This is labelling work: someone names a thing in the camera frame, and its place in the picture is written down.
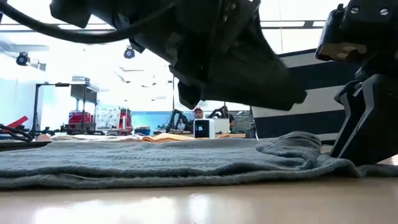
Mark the red cabinet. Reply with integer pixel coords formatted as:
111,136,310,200
68,111,95,131

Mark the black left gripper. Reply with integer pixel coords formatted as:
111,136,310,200
93,0,308,112

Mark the white device with blue display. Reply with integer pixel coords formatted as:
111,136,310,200
193,118,216,139

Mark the white plaid towel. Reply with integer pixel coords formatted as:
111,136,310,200
51,133,144,143

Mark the black ceiling spotlight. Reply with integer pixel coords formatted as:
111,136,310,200
123,45,137,60
15,51,32,67

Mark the long ceiling light bar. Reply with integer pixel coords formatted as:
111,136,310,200
0,20,326,32

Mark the navy white striped fabric bin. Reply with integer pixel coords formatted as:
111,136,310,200
250,48,364,144

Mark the black cable loop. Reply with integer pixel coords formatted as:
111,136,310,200
0,0,177,45

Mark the background wooden workbench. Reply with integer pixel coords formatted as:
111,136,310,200
133,129,247,139

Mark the red rolling cart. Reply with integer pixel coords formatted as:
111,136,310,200
119,107,134,135

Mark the dark grey towel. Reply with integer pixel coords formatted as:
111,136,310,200
0,130,398,190

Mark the black aluminium table frame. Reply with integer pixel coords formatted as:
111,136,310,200
0,140,53,152

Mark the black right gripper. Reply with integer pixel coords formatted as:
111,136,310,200
329,55,398,166

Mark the orange towel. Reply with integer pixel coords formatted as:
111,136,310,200
141,133,231,144

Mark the person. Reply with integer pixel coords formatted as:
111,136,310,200
192,106,206,121
218,105,238,129

